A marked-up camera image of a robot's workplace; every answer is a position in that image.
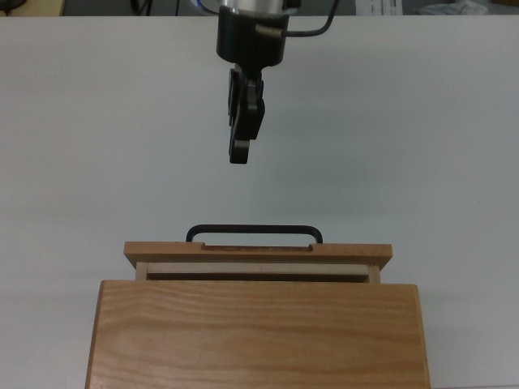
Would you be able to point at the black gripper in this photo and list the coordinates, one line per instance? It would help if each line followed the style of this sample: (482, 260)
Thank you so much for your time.
(243, 40)

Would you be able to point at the clear plastic bag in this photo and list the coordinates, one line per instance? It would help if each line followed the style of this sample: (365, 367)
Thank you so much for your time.
(454, 9)

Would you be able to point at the wooden board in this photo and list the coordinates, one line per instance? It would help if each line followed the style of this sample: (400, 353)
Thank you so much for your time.
(32, 7)

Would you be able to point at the white printed paper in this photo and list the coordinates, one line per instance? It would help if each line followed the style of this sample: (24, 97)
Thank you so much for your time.
(379, 7)

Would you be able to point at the wooden two-drawer cabinet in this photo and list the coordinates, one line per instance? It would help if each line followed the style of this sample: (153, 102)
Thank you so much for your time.
(259, 336)

